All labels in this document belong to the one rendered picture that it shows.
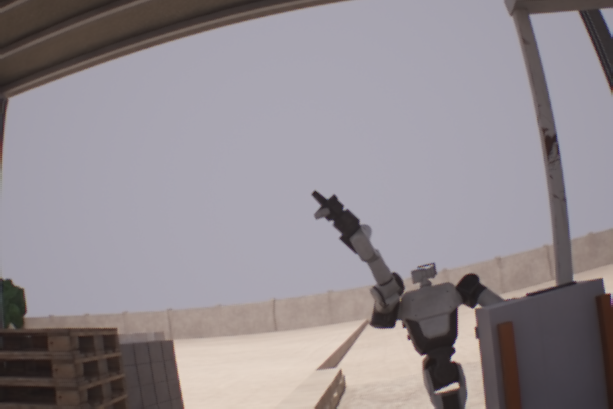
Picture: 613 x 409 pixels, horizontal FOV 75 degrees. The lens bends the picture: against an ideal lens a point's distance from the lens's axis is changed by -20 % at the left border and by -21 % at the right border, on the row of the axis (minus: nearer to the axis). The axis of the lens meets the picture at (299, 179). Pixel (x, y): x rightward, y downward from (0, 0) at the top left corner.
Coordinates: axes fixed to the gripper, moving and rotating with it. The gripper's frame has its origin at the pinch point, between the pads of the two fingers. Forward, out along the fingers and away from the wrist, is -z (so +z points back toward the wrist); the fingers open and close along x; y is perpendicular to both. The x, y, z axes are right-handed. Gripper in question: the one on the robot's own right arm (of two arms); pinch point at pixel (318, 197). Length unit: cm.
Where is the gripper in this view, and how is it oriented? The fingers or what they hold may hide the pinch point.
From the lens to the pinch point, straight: 190.8
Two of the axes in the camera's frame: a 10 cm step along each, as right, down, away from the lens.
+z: 7.4, 6.8, 0.1
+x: -4.1, 4.4, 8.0
